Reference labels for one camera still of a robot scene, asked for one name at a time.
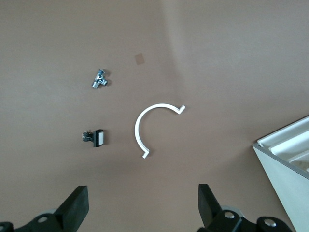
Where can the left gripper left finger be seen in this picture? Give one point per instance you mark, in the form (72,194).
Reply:
(72,212)

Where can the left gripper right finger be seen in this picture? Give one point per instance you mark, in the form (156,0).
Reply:
(212,217)

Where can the white plastic drawer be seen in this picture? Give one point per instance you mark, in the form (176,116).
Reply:
(303,162)
(297,147)
(285,135)

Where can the white drawer cabinet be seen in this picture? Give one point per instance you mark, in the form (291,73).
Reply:
(285,188)

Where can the white curved plastic clip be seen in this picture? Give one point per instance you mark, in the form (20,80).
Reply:
(137,130)

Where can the small metal blue potentiometer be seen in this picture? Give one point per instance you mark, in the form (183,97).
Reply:
(99,79)

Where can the brown tape patch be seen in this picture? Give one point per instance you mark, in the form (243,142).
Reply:
(139,59)

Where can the black switch with white face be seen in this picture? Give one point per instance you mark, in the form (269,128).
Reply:
(97,138)

